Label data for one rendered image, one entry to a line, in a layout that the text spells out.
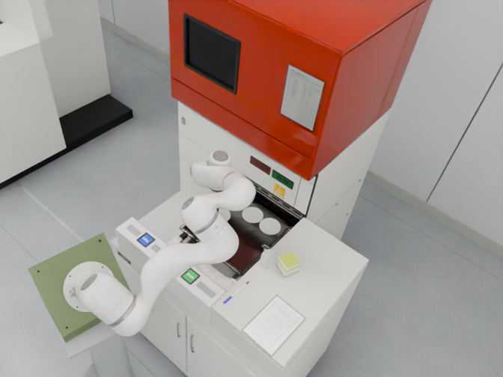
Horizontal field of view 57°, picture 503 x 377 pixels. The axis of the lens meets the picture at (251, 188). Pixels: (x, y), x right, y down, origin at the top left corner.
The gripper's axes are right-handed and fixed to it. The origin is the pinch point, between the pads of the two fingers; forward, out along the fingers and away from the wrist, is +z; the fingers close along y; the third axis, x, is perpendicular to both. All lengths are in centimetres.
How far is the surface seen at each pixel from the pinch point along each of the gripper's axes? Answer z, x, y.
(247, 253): 11.2, 16.3, 14.3
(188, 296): 10.2, -5.9, 38.3
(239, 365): 30, 17, 56
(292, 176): -13.8, 31.8, -11.3
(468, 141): 26, 157, -103
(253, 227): 11.2, 18.3, -1.0
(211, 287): 5.2, 2.5, 36.2
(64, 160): 107, -122, -121
